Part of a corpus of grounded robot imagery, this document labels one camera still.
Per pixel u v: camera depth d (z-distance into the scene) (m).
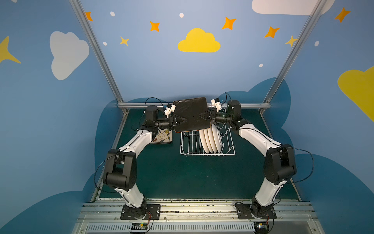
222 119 0.74
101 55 0.86
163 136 1.03
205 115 0.79
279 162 0.49
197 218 0.74
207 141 0.86
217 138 0.88
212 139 0.86
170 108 0.78
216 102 0.80
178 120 0.77
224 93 1.15
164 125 0.74
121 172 0.46
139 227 0.73
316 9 0.71
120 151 0.49
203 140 0.86
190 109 0.84
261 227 0.73
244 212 0.74
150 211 0.74
